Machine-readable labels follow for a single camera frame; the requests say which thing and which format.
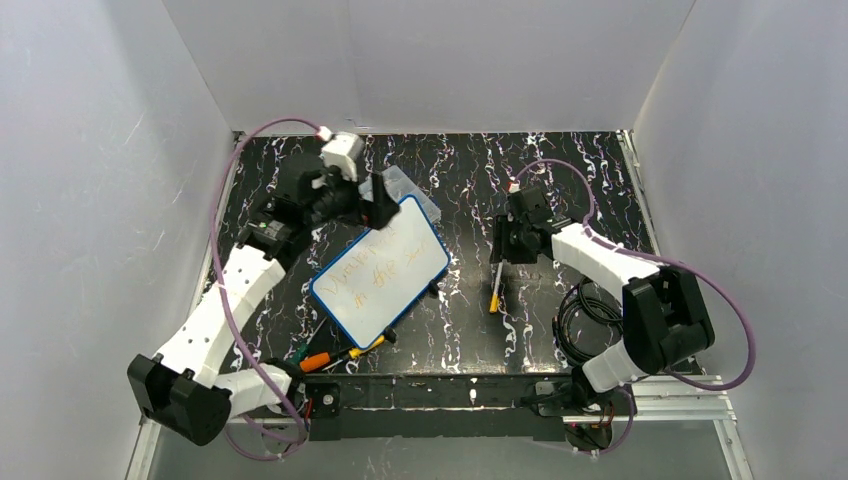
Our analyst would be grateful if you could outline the white marker pen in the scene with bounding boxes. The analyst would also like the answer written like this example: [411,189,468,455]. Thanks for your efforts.
[490,261,504,300]

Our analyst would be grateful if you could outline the blue-framed whiteboard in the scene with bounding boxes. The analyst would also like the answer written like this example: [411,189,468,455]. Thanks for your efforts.
[310,195,451,348]

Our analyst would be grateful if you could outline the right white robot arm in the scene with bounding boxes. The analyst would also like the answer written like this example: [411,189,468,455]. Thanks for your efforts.
[490,183,715,404]

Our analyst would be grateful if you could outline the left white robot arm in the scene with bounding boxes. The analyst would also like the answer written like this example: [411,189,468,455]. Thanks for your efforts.
[127,155,400,446]

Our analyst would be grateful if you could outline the whiteboard metal stand legs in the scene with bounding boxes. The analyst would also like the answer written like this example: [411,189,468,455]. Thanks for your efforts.
[383,279,440,344]

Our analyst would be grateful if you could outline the clear plastic organizer box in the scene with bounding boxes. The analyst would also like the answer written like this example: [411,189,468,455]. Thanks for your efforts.
[380,165,442,224]

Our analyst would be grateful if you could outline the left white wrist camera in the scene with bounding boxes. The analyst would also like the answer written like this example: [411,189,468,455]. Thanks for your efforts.
[316,126,364,183]

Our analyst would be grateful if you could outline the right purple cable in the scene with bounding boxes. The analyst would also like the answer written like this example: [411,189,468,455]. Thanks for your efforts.
[510,158,758,458]

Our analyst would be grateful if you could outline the purple cable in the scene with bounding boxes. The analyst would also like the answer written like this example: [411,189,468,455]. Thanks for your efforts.
[208,117,333,463]
[510,158,758,458]

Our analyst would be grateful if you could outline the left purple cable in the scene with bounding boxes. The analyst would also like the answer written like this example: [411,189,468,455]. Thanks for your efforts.
[208,117,333,463]

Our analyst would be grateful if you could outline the yellow-handled screwdriver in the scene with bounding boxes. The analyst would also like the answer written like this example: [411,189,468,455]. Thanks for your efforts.
[329,333,387,372]

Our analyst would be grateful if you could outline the green-handled screwdriver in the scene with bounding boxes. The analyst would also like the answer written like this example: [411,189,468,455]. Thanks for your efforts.
[290,319,327,363]

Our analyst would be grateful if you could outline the orange-handled screwdriver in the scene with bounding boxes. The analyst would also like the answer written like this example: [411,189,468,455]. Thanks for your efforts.
[299,348,361,373]

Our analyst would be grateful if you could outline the aluminium frame rail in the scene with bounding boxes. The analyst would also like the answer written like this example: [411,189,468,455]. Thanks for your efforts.
[127,374,746,479]

